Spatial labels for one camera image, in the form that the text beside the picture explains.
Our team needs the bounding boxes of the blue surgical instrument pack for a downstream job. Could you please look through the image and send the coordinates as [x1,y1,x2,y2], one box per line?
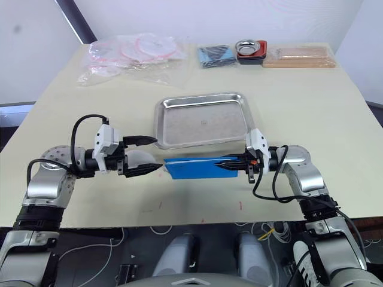
[163,153,241,181]

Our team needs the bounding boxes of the rectangular metal tray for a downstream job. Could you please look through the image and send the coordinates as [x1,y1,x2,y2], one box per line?
[153,91,256,151]

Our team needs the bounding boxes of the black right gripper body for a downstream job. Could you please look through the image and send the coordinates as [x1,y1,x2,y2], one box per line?
[239,146,262,184]

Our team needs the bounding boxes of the silver robot torso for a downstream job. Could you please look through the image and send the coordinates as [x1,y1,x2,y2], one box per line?
[118,276,290,287]

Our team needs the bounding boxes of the black slanted pillar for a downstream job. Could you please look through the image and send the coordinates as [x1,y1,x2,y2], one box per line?
[54,0,98,44]

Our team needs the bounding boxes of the plastic bags with pink tubing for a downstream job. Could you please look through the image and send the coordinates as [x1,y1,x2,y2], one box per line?
[76,32,189,88]

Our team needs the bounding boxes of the red plastic tray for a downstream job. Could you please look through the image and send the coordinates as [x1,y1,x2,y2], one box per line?
[236,40,268,60]

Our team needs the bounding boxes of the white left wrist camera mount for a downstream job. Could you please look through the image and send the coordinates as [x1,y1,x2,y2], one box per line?
[92,124,121,175]

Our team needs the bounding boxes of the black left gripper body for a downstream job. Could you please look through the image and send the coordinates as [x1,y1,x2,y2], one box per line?
[104,140,130,178]

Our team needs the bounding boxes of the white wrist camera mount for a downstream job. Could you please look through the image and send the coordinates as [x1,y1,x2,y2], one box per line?
[245,128,270,175]
[92,124,121,175]

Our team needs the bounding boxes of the dark side furniture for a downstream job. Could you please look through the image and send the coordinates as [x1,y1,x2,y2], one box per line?
[0,101,37,152]

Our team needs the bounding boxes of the white tangled floor wires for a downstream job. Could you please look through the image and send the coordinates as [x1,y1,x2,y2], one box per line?
[233,221,293,243]

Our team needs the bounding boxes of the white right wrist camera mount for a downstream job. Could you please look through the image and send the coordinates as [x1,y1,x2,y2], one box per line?
[245,128,270,175]

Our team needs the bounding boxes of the white shoe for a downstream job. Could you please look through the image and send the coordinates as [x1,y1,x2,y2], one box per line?
[293,240,323,287]

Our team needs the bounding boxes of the dark plastic tray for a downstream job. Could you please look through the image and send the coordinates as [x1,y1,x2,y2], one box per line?
[238,56,266,66]

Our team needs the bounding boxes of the small round metal bowl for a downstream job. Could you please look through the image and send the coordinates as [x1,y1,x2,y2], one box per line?
[235,40,260,57]

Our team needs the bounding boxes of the folded blue dark pack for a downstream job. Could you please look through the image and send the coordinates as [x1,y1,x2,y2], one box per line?
[197,44,238,70]

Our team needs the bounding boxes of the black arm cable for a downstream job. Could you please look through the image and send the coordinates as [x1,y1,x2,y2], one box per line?
[26,114,110,181]
[253,145,368,257]

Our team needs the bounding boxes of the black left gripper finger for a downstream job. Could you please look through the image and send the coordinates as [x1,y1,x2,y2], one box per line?
[123,135,159,147]
[124,163,164,179]

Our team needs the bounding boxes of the grey rounded robot leg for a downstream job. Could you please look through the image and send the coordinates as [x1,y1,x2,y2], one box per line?
[151,233,200,278]
[237,232,279,282]

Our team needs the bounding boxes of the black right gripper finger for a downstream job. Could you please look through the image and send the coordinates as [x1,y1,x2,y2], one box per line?
[221,153,248,163]
[214,161,248,172]

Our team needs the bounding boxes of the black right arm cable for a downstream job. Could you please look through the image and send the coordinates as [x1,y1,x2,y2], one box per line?
[253,145,368,257]

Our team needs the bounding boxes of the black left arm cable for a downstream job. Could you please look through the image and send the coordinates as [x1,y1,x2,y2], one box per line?
[26,114,110,181]

